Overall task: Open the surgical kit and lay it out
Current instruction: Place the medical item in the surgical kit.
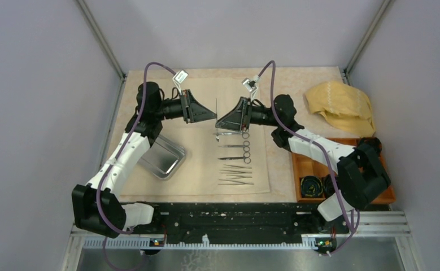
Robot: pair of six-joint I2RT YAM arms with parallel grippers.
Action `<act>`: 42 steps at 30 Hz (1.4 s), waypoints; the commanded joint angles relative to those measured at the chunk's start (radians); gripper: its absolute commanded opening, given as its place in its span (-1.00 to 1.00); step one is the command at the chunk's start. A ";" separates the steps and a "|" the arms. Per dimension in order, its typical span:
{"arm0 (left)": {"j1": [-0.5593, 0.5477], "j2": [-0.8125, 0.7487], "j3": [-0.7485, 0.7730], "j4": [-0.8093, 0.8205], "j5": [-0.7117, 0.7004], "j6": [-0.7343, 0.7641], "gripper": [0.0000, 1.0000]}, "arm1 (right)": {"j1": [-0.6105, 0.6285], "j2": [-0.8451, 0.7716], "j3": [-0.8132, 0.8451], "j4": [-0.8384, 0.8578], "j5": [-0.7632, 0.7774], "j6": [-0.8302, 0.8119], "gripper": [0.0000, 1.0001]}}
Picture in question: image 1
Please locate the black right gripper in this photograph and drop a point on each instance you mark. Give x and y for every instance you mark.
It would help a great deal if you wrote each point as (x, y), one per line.
(239, 118)

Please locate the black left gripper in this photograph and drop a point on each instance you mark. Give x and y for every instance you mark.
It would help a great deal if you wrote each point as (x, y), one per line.
(195, 112)

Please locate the steel surgical scissors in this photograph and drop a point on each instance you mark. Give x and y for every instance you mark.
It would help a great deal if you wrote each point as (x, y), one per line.
(246, 158)
(245, 145)

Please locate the cream cloth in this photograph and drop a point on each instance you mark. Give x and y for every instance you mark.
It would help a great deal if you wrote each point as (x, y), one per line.
(199, 173)

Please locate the steel tweezers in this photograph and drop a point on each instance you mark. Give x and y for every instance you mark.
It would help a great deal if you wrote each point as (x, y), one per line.
(236, 166)
(226, 182)
(237, 177)
(235, 172)

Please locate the steel instrument tray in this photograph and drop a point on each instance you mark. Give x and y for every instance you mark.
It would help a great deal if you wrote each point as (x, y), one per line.
(163, 159)

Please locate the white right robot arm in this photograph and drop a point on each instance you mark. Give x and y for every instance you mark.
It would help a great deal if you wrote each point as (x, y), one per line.
(357, 173)

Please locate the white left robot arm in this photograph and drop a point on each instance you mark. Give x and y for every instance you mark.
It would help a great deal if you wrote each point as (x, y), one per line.
(96, 207)

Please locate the dark patterned fabric roll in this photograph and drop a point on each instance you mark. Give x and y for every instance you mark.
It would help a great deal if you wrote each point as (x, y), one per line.
(311, 187)

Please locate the yellow crumpled cloth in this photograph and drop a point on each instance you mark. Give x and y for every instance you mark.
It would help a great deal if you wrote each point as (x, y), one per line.
(343, 107)

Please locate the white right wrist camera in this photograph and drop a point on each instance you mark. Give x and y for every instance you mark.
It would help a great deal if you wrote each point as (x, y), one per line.
(252, 86)

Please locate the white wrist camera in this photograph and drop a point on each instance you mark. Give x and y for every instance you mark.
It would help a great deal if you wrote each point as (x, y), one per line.
(252, 86)
(178, 79)

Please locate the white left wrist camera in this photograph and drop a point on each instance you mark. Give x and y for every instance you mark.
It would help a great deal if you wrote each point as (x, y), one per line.
(178, 79)

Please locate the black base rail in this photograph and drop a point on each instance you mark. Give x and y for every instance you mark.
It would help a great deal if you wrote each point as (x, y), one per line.
(172, 218)

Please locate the aluminium frame rail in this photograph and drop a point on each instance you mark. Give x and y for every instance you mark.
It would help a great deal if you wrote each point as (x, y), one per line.
(368, 225)

